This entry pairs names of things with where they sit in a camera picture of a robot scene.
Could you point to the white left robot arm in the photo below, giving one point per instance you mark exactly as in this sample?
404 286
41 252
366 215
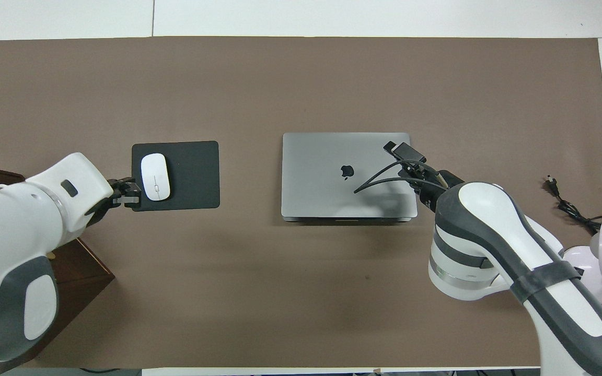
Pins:
13 235

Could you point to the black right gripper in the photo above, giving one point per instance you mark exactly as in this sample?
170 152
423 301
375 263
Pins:
434 190

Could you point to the white computer mouse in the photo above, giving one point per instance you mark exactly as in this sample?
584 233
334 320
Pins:
155 177

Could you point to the brown wooden box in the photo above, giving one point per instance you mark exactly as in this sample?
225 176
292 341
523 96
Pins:
87 266

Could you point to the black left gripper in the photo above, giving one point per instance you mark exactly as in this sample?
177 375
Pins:
115 190

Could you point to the grey Apple laptop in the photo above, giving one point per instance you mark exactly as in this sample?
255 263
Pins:
322 177

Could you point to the brown table mat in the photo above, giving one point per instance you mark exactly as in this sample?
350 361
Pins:
280 292

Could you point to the black mouse pad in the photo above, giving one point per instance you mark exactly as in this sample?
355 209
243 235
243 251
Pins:
196 177

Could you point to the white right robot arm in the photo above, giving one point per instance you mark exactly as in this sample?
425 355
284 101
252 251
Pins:
489 230

